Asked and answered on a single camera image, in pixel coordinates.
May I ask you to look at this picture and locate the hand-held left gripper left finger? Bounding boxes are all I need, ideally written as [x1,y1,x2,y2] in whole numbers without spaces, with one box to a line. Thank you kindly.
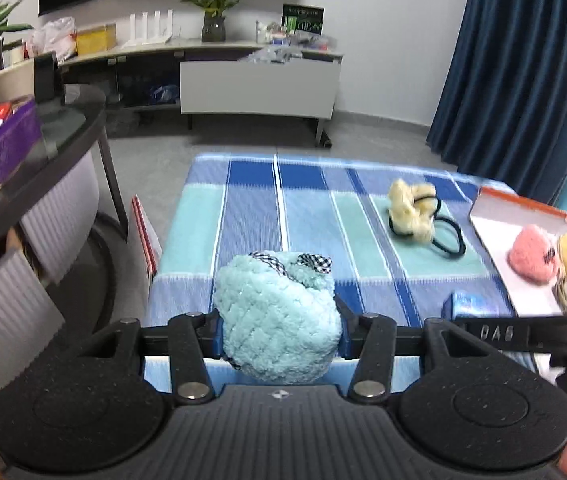
[71,310,224,406]

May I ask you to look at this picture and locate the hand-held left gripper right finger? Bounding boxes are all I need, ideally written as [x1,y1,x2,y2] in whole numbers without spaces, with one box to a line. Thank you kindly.
[334,297,489,406]

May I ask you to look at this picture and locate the teal fluffy scrunchie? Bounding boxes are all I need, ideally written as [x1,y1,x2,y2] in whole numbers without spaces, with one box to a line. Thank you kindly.
[212,252,343,385]

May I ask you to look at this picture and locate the white orange box lid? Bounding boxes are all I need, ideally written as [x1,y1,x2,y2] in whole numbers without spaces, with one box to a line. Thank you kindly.
[469,186,567,386]

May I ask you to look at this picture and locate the pink fluffy scrunchie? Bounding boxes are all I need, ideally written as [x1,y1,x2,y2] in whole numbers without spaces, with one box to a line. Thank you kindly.
[508,225,560,285]

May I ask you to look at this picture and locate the blue tissue packet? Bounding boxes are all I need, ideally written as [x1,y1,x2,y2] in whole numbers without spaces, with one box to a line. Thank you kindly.
[442,291,507,328]

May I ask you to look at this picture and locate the red edged white board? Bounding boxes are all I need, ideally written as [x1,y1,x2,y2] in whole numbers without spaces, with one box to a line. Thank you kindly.
[131,195,163,276]

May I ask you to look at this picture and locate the blue plaid blanket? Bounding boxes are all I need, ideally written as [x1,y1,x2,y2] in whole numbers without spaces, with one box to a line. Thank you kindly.
[144,152,519,396]

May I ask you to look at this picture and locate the pale yellow scrunchie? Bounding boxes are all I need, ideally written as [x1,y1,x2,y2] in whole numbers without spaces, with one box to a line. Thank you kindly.
[387,178,438,242]

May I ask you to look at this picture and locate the blue cloth on shelf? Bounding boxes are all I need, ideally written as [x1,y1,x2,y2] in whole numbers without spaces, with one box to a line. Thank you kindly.
[151,84,180,103]

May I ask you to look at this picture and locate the white tv stand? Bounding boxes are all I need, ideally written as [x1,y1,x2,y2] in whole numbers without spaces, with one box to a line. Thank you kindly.
[58,40,343,148]

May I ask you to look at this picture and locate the black glass table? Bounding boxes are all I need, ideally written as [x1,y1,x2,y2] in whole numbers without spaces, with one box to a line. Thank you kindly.
[0,82,129,406]

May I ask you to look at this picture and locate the dark blue curtain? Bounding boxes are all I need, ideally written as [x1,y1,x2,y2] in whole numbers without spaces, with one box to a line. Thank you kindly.
[426,0,567,206]

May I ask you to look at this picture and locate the pile of small packets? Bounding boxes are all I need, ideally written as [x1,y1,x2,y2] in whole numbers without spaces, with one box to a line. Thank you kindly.
[238,20,338,64]

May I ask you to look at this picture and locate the white router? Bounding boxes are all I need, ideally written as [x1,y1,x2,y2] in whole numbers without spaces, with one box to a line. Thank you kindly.
[122,10,173,48]

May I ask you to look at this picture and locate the potted plant in dark vase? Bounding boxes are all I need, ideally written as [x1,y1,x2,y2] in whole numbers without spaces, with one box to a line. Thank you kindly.
[181,0,252,43]

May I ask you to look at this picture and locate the yellow box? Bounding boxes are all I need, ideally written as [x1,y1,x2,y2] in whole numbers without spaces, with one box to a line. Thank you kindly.
[76,22,117,56]

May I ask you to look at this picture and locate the green black box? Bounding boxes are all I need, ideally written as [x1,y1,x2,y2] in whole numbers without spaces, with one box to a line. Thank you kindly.
[282,3,325,36]

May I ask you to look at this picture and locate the white plastic bag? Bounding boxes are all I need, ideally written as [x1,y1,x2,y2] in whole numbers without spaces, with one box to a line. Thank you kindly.
[26,16,77,61]

